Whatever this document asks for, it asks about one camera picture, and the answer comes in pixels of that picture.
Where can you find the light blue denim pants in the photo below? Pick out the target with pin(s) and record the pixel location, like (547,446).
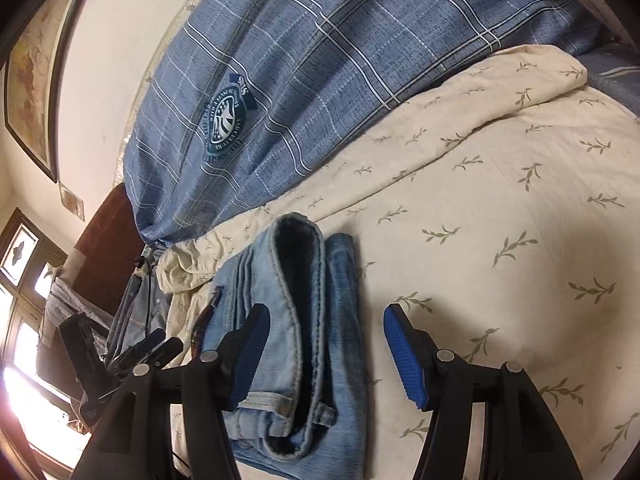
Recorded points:
(340,360)

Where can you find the blue plaid quilt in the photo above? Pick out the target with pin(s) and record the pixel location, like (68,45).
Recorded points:
(350,60)

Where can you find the wooden framed window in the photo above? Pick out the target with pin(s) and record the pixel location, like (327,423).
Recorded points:
(22,255)

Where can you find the dark framed wall picture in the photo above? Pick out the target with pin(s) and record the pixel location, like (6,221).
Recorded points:
(30,75)

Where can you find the brown wooden headboard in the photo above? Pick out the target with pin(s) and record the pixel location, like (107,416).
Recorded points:
(107,230)

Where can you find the grey-blue striped cloth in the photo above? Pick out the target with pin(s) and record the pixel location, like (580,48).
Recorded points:
(615,85)

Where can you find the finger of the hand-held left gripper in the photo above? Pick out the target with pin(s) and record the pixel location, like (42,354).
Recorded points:
(165,351)
(145,344)

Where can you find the cream leaf-print bedsheet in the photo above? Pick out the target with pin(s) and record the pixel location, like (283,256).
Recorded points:
(500,210)

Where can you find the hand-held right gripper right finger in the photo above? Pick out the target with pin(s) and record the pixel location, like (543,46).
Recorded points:
(405,355)

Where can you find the grey patterned blanket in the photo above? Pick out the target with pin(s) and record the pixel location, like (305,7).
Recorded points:
(135,310)

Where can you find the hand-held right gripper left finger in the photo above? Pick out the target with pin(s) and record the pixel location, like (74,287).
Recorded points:
(250,347)

